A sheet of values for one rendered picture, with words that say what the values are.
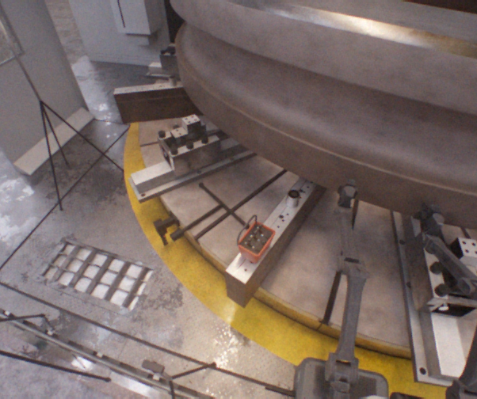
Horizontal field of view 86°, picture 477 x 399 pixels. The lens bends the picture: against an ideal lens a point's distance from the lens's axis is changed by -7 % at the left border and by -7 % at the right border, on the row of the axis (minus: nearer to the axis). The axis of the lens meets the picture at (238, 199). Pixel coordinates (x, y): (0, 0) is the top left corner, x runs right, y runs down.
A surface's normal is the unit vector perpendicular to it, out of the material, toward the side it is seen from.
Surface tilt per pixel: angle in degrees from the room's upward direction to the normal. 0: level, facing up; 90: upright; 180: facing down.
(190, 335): 0
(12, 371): 0
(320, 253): 0
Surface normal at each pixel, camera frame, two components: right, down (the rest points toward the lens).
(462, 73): -0.41, 0.69
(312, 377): 0.00, -0.66
